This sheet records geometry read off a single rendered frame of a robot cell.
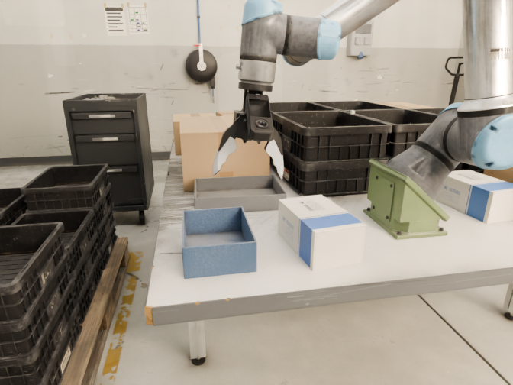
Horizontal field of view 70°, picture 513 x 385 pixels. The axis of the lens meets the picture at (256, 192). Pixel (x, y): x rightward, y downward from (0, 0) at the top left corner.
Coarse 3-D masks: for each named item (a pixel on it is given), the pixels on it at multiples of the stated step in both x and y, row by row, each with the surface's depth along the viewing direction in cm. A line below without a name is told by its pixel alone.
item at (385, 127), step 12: (276, 120) 137; (288, 120) 124; (372, 120) 124; (300, 132) 111; (312, 132) 109; (324, 132) 110; (336, 132) 110; (348, 132) 111; (360, 132) 112; (372, 132) 113; (384, 132) 114
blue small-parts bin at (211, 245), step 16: (224, 208) 91; (240, 208) 92; (192, 224) 91; (208, 224) 91; (224, 224) 92; (240, 224) 93; (192, 240) 89; (208, 240) 89; (224, 240) 89; (240, 240) 89; (192, 256) 72; (208, 256) 72; (224, 256) 73; (240, 256) 74; (256, 256) 75; (192, 272) 73; (208, 272) 74; (224, 272) 74; (240, 272) 75
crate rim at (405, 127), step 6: (354, 114) 140; (426, 114) 142; (432, 114) 139; (378, 120) 124; (396, 126) 114; (402, 126) 114; (408, 126) 115; (414, 126) 115; (420, 126) 116; (426, 126) 116; (396, 132) 115
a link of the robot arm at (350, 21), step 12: (348, 0) 81; (360, 0) 80; (372, 0) 80; (384, 0) 81; (396, 0) 82; (324, 12) 82; (336, 12) 81; (348, 12) 80; (360, 12) 81; (372, 12) 82; (348, 24) 81; (360, 24) 83; (288, 60) 86
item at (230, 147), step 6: (228, 138) 75; (228, 144) 76; (234, 144) 76; (222, 150) 76; (228, 150) 76; (234, 150) 76; (216, 156) 76; (222, 156) 76; (216, 162) 77; (222, 162) 77; (216, 168) 77
